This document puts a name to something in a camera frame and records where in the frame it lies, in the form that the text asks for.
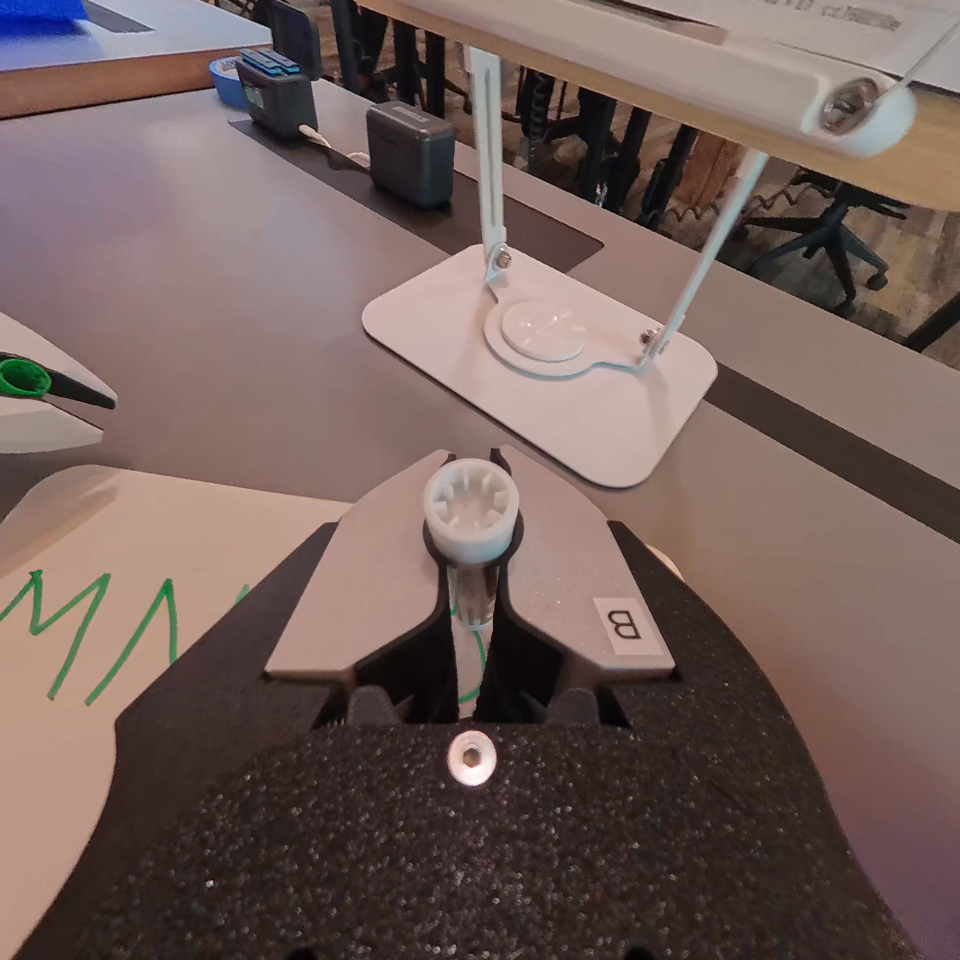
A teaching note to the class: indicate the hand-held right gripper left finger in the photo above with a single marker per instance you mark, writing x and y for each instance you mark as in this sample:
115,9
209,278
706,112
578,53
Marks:
360,592

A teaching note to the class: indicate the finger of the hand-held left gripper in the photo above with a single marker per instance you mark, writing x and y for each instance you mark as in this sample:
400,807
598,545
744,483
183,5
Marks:
37,424
64,369

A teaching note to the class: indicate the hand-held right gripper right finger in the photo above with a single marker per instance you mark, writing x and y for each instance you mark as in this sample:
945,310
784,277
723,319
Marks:
570,570

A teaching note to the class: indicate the green marker cap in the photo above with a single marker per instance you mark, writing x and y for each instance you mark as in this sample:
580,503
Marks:
22,379

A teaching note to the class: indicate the white dry-erase marker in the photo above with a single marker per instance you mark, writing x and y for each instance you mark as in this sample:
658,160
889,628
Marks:
472,510

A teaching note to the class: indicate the white whiteboard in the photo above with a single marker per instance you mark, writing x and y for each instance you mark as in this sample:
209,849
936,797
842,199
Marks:
150,525

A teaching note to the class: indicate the white desk lamp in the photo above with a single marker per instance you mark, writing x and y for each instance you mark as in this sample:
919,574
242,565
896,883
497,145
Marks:
600,405

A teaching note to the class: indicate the blue tape roll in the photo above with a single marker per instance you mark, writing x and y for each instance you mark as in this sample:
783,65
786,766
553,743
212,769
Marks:
223,82

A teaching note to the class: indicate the grey table with wooden edge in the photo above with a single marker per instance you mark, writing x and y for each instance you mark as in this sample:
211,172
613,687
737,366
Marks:
150,52

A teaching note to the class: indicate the black charger case green label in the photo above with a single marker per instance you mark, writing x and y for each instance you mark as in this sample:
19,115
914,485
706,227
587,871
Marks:
281,105

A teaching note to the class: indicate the blue textured object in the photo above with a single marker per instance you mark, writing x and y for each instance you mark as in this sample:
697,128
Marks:
37,15

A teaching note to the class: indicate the black box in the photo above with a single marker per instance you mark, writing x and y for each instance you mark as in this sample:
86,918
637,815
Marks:
409,161

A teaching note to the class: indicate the black table leg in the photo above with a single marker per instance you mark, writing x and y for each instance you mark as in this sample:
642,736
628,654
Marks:
606,157
671,180
937,322

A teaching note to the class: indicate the black office chair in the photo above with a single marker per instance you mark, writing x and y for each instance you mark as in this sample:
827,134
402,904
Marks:
840,232

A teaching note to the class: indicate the light wooden table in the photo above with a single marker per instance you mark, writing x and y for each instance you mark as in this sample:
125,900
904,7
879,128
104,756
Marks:
570,67

